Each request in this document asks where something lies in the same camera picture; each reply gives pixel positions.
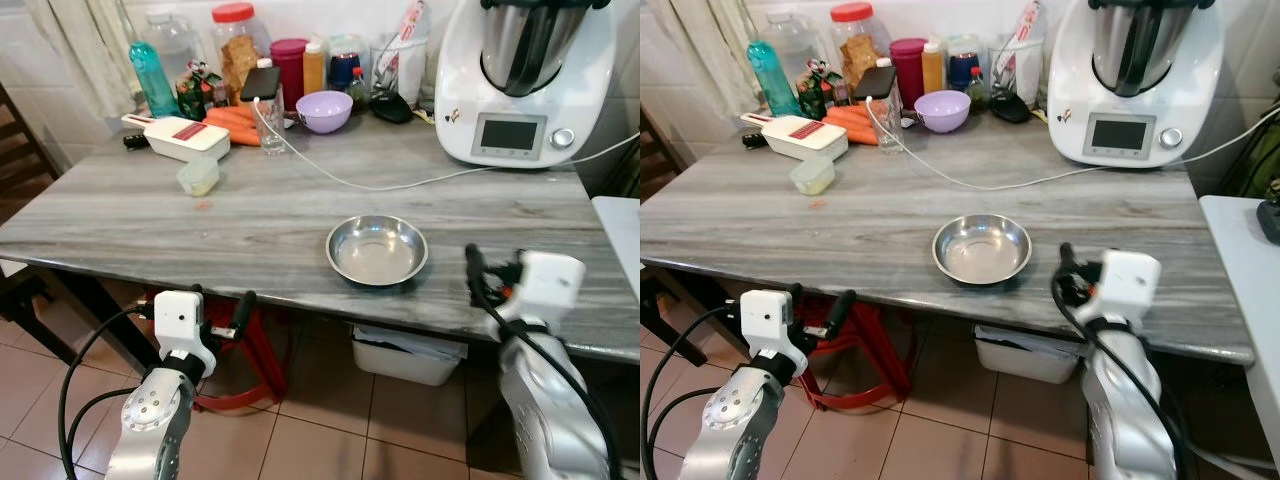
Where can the jar with blue label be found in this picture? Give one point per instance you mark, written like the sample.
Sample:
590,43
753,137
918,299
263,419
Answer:
965,62
345,62

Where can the teal plastic bottle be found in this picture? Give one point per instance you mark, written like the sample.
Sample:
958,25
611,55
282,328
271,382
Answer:
770,85
152,85

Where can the shallow stainless steel bowl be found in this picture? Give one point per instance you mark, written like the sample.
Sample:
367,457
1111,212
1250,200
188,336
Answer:
377,250
982,249

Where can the small dark green bottle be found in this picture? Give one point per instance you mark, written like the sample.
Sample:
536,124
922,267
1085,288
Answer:
976,90
357,90

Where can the red plastic stool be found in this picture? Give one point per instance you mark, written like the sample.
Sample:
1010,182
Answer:
268,350
888,350

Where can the magenta plastic container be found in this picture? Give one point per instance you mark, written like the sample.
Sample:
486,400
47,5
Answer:
908,75
290,75

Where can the jar with red lid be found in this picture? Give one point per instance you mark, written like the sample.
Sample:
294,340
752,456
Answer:
855,50
236,50

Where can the orange sauce bottle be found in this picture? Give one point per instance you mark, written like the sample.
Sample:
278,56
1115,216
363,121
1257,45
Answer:
314,70
933,70

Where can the white bag with red print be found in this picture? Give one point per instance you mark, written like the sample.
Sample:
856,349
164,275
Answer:
1015,55
398,55

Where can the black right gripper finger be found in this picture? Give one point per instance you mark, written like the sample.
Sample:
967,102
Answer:
1069,266
477,270

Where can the orange carrot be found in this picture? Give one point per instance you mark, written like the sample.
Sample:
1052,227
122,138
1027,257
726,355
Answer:
238,135
845,115
855,134
228,116

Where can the clear drinking glass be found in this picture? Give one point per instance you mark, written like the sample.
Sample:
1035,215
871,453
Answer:
886,128
270,128

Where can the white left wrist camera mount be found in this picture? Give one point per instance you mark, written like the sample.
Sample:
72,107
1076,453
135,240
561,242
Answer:
178,320
765,320

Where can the white vegetable slicer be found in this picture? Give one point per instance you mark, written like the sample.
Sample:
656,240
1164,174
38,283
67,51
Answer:
800,136
180,136

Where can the black rounded object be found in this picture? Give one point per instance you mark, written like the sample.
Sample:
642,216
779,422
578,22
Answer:
1010,108
392,108

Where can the clear plastic jar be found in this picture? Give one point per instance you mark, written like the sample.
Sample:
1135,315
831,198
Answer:
180,45
800,45

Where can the white plastic bin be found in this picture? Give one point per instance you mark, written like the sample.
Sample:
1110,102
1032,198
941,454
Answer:
405,360
1030,360

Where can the black smartphone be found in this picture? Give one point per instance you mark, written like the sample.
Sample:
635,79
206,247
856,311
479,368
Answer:
875,83
260,83

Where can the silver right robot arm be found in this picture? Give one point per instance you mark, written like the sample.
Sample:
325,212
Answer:
545,400
1125,400

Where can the green snack bag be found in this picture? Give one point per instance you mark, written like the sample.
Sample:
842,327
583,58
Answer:
815,95
197,95

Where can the purple plastic bowl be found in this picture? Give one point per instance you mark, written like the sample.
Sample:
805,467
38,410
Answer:
942,106
324,106

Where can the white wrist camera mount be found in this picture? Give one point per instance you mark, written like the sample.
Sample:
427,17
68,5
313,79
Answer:
765,320
550,280
178,320
1130,280

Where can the small black device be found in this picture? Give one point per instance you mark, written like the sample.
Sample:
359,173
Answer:
1270,222

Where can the small translucent plastic container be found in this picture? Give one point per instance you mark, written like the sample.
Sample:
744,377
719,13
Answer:
198,177
812,177

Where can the pale curtain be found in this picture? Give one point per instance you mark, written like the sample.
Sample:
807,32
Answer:
700,40
80,40

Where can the white side table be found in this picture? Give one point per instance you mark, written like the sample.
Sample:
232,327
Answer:
1240,300

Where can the dark wooden chair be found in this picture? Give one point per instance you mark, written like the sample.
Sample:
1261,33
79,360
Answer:
660,150
25,150

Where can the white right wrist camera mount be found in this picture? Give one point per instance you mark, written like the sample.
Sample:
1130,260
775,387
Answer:
550,280
1130,280

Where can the white food processor with display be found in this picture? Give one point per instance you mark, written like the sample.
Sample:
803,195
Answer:
1135,110
520,110

